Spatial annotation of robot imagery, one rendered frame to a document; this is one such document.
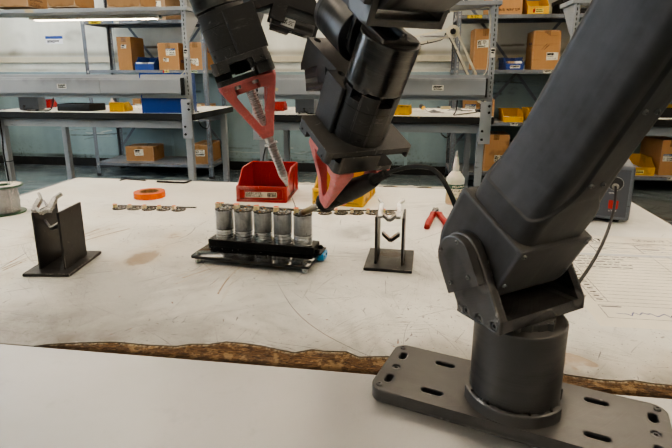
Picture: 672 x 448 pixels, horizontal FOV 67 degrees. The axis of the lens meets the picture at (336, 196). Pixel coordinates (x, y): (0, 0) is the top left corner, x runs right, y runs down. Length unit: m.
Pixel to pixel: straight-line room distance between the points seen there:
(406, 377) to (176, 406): 0.17
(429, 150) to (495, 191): 4.74
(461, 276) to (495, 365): 0.07
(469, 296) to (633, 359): 0.21
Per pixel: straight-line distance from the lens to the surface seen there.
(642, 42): 0.29
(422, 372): 0.43
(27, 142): 6.55
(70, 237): 0.72
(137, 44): 5.45
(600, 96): 0.30
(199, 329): 0.52
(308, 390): 0.42
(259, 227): 0.67
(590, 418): 0.42
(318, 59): 0.54
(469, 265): 0.34
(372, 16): 0.43
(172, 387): 0.44
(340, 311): 0.54
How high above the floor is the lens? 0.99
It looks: 14 degrees down
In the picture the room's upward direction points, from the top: straight up
